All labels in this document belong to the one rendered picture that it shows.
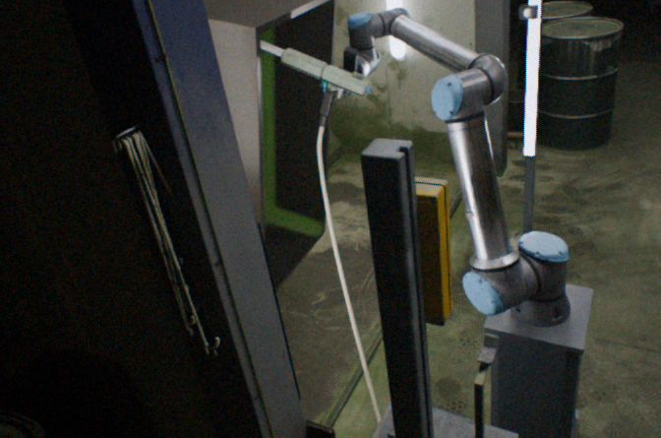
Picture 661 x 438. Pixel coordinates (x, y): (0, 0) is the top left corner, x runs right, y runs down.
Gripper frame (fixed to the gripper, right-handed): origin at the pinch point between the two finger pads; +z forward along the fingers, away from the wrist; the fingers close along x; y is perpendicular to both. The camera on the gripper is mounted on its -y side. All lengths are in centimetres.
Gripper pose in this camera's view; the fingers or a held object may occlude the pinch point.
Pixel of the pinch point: (330, 84)
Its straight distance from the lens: 180.8
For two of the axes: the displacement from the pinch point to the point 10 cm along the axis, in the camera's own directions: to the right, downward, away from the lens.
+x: -8.8, -4.2, 2.2
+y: -2.2, 7.8, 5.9
